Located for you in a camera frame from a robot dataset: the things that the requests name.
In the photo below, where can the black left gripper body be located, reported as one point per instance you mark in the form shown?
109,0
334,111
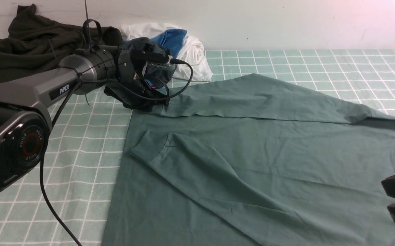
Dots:
131,88

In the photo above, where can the green checkered table cloth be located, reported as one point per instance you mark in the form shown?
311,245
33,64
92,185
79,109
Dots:
86,145

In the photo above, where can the blue crumpled garment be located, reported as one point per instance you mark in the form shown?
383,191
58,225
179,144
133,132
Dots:
171,39

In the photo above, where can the white crumpled garment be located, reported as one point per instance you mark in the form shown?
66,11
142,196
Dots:
191,52

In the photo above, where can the dark grey crumpled garment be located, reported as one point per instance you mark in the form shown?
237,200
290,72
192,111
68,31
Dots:
152,73

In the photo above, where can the green long-sleeved shirt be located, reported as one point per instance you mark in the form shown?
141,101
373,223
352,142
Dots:
254,161

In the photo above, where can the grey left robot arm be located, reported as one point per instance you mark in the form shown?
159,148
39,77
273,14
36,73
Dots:
25,122

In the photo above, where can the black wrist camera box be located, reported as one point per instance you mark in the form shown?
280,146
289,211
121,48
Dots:
149,53

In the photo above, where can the dark olive crumpled garment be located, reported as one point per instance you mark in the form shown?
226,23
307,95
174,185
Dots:
36,44

